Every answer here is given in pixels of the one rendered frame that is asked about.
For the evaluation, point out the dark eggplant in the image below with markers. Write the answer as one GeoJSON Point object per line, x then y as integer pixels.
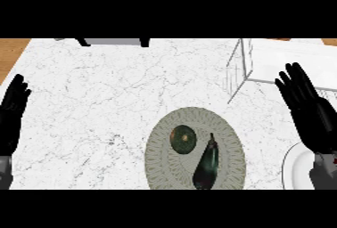
{"type": "Point", "coordinates": [207, 166]}

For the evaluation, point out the round dark green squash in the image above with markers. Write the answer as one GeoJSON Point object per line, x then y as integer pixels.
{"type": "Point", "coordinates": [182, 139]}

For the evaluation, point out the grey patterned oval placemat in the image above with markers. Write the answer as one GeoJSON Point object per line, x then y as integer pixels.
{"type": "Point", "coordinates": [196, 149]}

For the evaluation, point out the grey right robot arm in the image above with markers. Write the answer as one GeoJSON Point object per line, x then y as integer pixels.
{"type": "Point", "coordinates": [324, 172]}

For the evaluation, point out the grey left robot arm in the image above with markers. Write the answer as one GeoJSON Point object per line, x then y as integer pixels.
{"type": "Point", "coordinates": [5, 172]}

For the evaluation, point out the white plate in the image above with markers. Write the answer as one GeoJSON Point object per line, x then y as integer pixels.
{"type": "Point", "coordinates": [296, 169]}

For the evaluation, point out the grey appliance with black legs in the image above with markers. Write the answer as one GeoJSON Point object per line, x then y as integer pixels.
{"type": "Point", "coordinates": [111, 42]}

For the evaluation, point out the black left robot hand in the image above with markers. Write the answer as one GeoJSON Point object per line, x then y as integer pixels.
{"type": "Point", "coordinates": [11, 118]}

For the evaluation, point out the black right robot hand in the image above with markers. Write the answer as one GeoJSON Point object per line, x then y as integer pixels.
{"type": "Point", "coordinates": [312, 118]}

